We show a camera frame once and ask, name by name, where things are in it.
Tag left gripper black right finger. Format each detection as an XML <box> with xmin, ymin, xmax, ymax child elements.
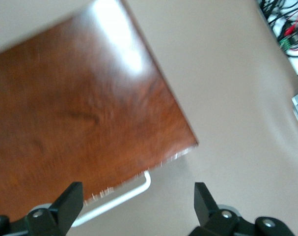
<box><xmin>188</xmin><ymin>182</ymin><xmax>293</xmax><ymax>236</ymax></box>

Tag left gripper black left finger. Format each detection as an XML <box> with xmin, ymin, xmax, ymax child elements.
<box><xmin>0</xmin><ymin>181</ymin><xmax>84</xmax><ymax>236</ymax></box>

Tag light wooden drawer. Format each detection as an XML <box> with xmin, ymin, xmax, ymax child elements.
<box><xmin>71</xmin><ymin>144</ymin><xmax>200</xmax><ymax>228</ymax></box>

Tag dark brown wooden cabinet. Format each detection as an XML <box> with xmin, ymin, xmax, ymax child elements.
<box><xmin>0</xmin><ymin>0</ymin><xmax>200</xmax><ymax>223</ymax></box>

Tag green terminal connector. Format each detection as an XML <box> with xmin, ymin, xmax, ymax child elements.
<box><xmin>278</xmin><ymin>36</ymin><xmax>292</xmax><ymax>50</ymax></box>

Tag red alligator clip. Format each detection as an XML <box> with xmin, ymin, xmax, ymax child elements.
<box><xmin>284</xmin><ymin>23</ymin><xmax>298</xmax><ymax>34</ymax></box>

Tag tangled cable bundle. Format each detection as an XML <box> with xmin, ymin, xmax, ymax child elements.
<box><xmin>258</xmin><ymin>0</ymin><xmax>298</xmax><ymax>59</ymax></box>

